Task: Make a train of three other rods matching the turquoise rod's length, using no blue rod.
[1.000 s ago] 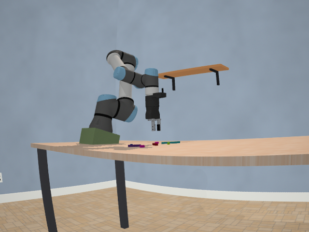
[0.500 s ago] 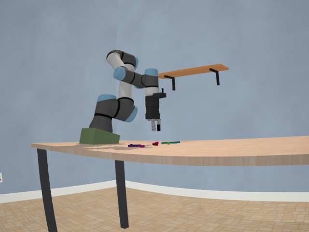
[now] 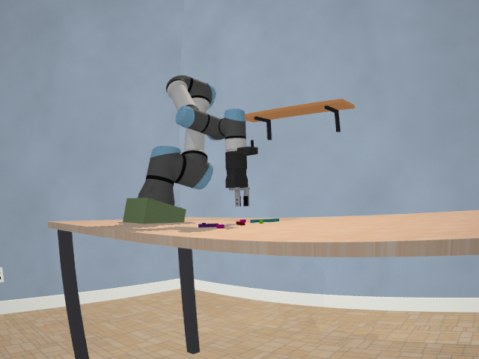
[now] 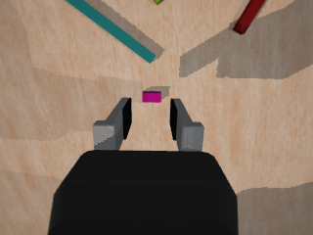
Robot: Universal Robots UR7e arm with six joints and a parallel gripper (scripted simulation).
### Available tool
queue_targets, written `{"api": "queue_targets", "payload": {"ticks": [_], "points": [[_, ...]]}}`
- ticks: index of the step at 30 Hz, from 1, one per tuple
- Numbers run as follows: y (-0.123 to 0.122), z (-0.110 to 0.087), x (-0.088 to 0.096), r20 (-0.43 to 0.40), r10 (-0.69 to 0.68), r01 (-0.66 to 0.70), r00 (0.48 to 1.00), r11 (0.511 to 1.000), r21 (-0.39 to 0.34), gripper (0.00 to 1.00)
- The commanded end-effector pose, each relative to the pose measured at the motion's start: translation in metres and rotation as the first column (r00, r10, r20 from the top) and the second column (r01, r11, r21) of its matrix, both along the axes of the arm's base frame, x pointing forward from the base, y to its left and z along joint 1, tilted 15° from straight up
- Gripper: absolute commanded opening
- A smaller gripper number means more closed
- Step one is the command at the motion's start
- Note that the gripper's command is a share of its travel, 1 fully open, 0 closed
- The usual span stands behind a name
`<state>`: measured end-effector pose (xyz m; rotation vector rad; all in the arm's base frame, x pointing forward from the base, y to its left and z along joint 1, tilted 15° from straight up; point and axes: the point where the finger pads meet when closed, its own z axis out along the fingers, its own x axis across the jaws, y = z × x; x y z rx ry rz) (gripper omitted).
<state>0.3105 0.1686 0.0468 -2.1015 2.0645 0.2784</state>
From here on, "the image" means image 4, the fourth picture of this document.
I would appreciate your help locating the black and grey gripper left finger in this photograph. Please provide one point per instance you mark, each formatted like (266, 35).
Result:
(108, 134)

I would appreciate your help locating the turquoise rod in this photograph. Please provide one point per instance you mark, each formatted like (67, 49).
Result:
(112, 29)

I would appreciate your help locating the dark red rod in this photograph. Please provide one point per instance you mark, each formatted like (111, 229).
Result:
(248, 15)

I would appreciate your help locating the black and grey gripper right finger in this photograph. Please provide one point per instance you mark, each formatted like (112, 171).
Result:
(188, 134)

